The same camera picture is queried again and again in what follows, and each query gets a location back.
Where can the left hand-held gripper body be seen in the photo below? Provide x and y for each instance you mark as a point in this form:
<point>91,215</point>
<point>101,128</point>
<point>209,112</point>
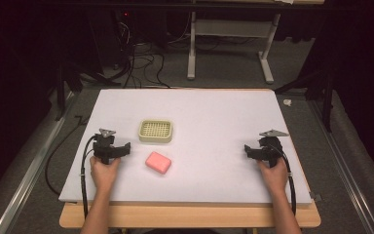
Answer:
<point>103,147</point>

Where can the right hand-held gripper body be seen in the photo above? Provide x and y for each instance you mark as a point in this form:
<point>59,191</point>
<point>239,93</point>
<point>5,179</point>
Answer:
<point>271,149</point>

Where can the cream soap dish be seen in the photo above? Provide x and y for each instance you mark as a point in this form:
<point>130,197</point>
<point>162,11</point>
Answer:
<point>155,130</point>

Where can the pink soap bar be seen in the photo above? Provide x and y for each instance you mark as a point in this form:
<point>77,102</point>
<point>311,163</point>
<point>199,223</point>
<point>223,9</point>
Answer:
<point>158,162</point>

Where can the person's left hand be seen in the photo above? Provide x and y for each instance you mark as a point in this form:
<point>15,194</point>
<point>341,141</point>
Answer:
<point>104,172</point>

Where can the person's right hand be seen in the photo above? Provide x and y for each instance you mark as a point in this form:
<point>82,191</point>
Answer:
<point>274,177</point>

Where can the white foam board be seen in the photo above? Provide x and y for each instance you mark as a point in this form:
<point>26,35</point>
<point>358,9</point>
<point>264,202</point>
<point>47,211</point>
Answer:
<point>207,162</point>

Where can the small white paper scrap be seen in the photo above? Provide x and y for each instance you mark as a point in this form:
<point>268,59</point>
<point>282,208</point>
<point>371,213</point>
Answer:
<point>287,102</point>

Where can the grey table clip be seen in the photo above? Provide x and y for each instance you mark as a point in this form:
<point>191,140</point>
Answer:
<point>315,196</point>

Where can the black metal stand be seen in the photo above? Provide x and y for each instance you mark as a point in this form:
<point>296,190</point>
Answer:
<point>65,84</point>
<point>324,94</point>

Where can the wooden table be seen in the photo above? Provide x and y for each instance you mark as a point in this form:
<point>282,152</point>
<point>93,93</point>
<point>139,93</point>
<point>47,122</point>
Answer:
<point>188,217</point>

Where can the metal floor rail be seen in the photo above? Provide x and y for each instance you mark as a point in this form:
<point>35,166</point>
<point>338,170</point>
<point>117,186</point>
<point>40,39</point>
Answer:
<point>347,182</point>
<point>29,178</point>

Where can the white metal desk frame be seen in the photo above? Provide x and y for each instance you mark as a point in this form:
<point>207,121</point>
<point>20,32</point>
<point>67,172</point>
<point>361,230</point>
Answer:
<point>230,27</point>

